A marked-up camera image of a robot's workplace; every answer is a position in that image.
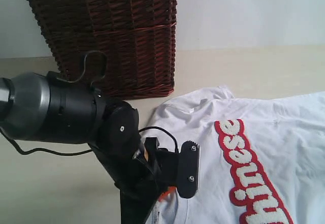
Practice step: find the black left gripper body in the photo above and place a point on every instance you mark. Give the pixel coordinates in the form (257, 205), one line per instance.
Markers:
(146, 177)

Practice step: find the white t-shirt with red print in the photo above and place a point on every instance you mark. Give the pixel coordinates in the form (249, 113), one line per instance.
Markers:
(261, 161)

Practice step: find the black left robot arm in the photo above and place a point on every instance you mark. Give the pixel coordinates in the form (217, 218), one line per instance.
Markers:
(47, 109)

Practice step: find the dark brown wicker basket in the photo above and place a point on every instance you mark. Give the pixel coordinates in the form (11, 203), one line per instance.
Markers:
(137, 36)

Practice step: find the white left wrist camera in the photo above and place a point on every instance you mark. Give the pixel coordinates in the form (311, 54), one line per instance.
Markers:
(187, 179)

